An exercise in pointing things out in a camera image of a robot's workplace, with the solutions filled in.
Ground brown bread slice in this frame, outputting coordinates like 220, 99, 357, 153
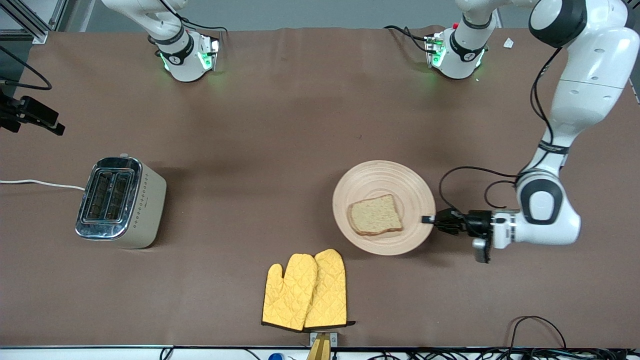
347, 194, 404, 237

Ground round wooden plate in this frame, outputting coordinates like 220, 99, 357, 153
332, 160, 437, 257

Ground beige chrome two-slot toaster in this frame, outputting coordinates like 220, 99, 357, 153
75, 154, 167, 250

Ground yellow quilted oven mitt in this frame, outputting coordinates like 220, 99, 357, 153
261, 253, 319, 332
303, 248, 356, 329

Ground brown table cover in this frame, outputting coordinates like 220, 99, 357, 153
0, 26, 640, 349

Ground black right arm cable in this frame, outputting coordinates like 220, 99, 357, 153
0, 45, 53, 92

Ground white toaster power cable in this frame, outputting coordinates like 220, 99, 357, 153
0, 179, 86, 192

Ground aluminium frame profile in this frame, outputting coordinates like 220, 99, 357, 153
0, 0, 69, 45

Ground black looped cable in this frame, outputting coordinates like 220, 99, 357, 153
507, 315, 569, 351

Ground metal bracket with wooden stick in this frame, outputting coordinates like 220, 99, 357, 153
305, 332, 339, 360

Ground black right base cable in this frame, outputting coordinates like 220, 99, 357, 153
172, 12, 229, 35

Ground black base cable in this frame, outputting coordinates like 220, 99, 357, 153
384, 24, 432, 53
172, 12, 229, 35

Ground black left base cable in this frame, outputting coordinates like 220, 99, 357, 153
384, 24, 432, 53

